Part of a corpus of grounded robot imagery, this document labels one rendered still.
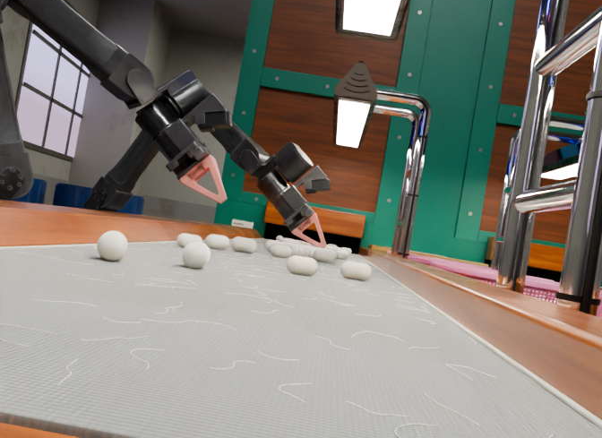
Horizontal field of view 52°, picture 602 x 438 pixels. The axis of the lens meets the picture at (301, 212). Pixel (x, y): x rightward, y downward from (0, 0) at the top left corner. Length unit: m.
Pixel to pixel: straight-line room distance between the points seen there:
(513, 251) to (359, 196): 1.40
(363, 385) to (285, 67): 1.85
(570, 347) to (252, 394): 0.13
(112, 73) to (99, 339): 0.88
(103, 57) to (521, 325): 0.88
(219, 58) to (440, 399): 8.13
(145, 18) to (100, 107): 1.10
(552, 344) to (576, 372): 0.03
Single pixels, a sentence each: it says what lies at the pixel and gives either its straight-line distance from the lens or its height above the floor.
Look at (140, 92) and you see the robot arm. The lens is 1.07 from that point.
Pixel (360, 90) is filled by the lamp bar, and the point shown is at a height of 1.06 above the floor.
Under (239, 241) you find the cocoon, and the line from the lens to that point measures 0.88.
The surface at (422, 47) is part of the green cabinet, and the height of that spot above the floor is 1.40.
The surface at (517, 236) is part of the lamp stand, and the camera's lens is 0.57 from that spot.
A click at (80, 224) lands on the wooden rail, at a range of 0.60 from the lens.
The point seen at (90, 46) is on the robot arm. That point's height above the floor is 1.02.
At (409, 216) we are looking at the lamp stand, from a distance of 1.37.
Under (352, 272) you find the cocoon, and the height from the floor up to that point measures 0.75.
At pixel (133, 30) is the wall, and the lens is 7.40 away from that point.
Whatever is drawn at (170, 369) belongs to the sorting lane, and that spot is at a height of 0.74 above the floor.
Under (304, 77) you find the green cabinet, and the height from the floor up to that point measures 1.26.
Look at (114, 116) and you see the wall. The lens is 7.23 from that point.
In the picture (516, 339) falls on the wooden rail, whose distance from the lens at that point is 0.31.
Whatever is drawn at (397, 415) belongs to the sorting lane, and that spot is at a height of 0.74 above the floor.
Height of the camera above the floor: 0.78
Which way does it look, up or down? 2 degrees up
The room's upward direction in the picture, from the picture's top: 10 degrees clockwise
